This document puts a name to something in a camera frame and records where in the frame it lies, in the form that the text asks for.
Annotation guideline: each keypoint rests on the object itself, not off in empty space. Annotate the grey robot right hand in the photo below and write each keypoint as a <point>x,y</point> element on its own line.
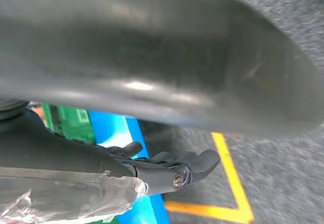
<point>152,48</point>

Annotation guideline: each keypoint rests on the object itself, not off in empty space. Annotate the blue metal shelf rack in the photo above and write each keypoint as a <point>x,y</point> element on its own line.
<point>111,128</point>

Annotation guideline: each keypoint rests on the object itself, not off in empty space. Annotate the green plastic crate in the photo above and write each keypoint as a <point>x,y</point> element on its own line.
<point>68,125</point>

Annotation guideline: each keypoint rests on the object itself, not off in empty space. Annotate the clear plastic wrap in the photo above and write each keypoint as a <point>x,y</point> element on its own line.
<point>75,195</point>

